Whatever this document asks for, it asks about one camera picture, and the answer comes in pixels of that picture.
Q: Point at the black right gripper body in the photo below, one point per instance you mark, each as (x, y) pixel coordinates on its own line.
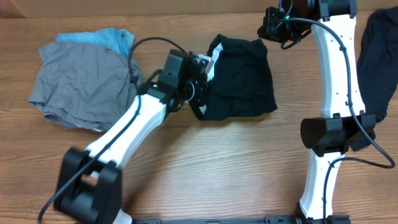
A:
(267, 28)

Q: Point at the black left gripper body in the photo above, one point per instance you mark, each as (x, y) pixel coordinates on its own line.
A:
(201, 90)

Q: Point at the black shorts with white waistband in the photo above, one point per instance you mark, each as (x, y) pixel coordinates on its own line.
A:
(239, 83)

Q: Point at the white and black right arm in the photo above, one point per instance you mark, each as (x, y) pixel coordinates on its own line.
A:
(343, 119)

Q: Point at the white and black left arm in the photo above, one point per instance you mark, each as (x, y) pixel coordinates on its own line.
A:
(90, 182)

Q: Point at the blue folded garment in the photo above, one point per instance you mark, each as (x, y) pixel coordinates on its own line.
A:
(120, 41)

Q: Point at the black garment at right edge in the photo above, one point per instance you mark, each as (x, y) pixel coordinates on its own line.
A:
(377, 63)

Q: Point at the grey folded garment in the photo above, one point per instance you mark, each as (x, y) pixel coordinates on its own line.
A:
(84, 86)

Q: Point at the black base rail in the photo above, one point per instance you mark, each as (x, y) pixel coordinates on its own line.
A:
(236, 221)

